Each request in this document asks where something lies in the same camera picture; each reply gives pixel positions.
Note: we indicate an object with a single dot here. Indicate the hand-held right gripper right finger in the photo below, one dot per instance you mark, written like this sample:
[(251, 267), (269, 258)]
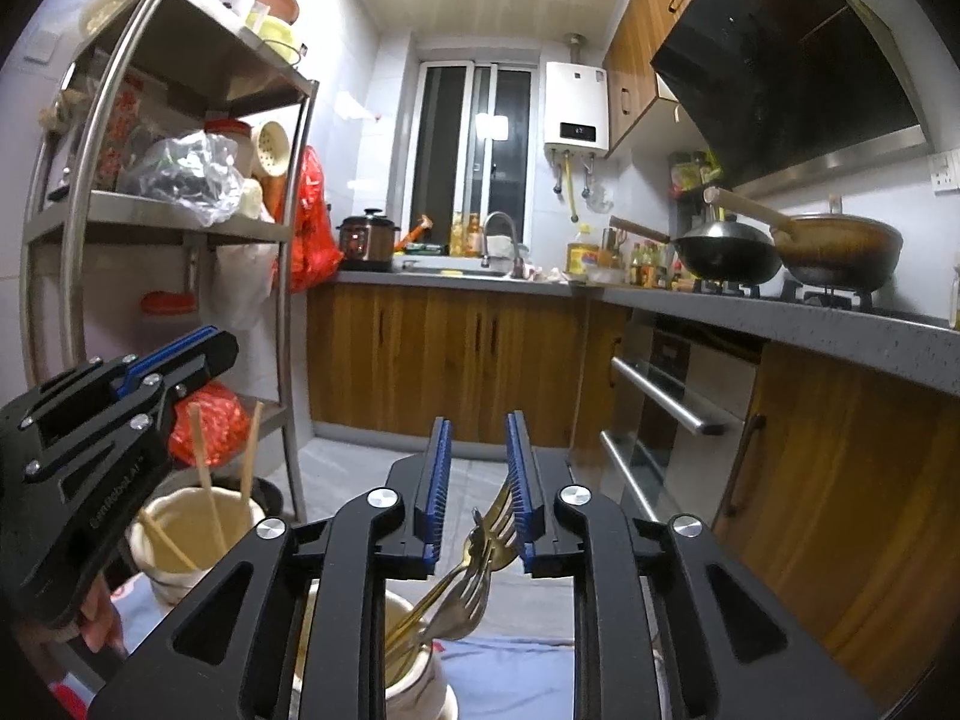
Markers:
[(521, 487)]

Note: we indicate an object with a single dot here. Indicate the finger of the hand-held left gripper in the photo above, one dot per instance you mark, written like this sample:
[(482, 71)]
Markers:
[(199, 371), (90, 373)]

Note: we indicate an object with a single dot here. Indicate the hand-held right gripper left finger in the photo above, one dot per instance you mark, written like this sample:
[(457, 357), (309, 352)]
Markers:
[(439, 487)]

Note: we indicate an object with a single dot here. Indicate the gold fork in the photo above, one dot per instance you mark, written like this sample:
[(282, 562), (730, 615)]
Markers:
[(504, 514)]

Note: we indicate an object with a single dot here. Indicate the wooden chopstick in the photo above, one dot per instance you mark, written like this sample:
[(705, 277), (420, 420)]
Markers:
[(161, 538), (250, 450), (199, 457)]

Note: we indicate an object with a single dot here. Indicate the silver fork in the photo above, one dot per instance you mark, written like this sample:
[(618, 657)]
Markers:
[(465, 607)]

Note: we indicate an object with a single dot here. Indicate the floral ceramic utensil holder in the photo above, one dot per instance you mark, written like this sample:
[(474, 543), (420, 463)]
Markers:
[(176, 581)]

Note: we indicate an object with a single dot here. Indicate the person's left hand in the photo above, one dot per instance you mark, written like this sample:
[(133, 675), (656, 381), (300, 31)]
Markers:
[(101, 615)]

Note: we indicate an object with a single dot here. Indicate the crumpled red plastic bag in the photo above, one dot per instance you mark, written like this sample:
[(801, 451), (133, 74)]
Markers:
[(217, 427)]

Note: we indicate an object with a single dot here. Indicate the red-lid plastic container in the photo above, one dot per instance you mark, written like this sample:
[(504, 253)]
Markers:
[(169, 304)]

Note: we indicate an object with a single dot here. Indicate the white plastic bag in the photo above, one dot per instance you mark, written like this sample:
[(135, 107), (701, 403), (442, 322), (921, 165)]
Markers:
[(240, 285)]

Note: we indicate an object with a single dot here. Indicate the wooden sink base cabinet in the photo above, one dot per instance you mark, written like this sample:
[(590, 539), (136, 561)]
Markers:
[(450, 360)]

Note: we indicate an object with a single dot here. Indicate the stainless steel drawer unit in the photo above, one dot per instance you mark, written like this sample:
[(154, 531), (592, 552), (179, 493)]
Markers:
[(675, 420)]

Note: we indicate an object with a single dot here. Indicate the stainless steel shelf rack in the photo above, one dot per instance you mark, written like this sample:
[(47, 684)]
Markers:
[(150, 206)]

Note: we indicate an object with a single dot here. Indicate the large red plastic bag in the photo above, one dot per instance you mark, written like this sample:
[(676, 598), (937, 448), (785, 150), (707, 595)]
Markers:
[(311, 232)]

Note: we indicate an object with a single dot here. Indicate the blue printed blanket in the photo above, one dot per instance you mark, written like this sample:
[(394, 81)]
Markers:
[(510, 679)]

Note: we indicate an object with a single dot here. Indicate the clear plastic bag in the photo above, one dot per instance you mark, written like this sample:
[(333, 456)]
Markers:
[(187, 172)]

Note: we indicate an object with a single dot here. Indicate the brown rice cooker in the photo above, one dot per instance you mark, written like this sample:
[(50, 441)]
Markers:
[(367, 240)]

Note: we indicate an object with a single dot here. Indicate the cream plastic colander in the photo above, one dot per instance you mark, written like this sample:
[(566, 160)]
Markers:
[(271, 150)]

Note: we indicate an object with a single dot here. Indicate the yellow cooking oil bottle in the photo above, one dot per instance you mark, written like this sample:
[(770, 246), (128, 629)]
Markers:
[(581, 256)]

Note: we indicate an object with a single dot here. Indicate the red-lid jar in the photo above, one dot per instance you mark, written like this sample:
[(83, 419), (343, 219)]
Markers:
[(225, 126)]

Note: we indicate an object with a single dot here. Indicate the amber bottles by window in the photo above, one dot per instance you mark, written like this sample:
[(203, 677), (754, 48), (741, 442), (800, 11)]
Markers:
[(465, 234)]

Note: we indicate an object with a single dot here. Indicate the row of seasoning bottles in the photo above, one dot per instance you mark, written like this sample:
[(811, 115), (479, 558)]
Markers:
[(649, 264)]

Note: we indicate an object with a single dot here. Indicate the orange spray bottle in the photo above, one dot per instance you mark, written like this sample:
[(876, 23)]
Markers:
[(420, 229)]

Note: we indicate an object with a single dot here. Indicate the steel kitchen faucet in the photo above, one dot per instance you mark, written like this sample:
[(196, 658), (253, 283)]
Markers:
[(499, 219)]

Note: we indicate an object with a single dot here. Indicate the black wok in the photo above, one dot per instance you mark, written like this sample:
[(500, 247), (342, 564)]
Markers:
[(724, 251)]

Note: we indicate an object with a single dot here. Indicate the wooden stove base cabinet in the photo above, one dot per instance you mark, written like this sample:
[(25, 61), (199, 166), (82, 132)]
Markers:
[(847, 510)]

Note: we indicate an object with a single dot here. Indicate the gas stove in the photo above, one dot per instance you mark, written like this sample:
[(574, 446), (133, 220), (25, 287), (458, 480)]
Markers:
[(787, 294)]

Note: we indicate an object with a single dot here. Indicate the kitchen window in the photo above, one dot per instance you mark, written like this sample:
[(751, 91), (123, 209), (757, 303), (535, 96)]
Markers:
[(469, 150)]

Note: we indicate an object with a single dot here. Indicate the yellow-green bowl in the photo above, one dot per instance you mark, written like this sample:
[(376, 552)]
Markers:
[(281, 41)]

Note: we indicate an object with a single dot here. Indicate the grey kitchen countertop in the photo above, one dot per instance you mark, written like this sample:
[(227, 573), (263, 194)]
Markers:
[(825, 330)]

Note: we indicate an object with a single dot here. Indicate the packets under range hood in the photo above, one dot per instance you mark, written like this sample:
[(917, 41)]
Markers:
[(694, 172)]

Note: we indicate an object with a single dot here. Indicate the orange bowl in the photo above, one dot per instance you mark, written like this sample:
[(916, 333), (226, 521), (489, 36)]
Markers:
[(279, 0)]

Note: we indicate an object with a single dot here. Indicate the white water heater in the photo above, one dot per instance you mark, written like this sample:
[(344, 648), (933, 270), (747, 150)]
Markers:
[(576, 109)]

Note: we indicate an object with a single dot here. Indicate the brown frying pan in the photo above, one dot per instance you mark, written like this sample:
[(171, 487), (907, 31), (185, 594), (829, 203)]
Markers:
[(832, 247)]

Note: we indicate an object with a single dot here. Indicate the black range hood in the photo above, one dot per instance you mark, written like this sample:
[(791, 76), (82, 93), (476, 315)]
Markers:
[(795, 67)]

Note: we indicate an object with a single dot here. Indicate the white wall switch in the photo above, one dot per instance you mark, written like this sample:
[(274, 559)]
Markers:
[(39, 49)]

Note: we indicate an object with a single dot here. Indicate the wooden wall cabinet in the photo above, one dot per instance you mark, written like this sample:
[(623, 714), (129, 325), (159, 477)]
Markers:
[(645, 52)]

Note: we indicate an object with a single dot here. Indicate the white wall socket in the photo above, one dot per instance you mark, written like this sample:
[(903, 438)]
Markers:
[(946, 169)]

